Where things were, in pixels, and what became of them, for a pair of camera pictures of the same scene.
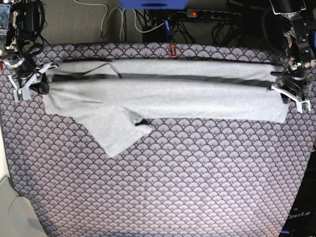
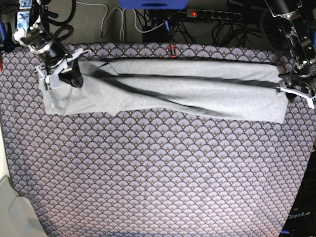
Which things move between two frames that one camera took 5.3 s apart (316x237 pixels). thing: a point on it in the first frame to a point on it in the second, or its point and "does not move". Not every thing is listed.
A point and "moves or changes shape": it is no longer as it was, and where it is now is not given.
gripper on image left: (22, 64) to (52, 55)
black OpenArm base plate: (301, 220) does not move
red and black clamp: (173, 56) does not move
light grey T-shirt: (114, 101) moves or changes shape
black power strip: (202, 14) does not move
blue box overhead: (154, 4) does not move
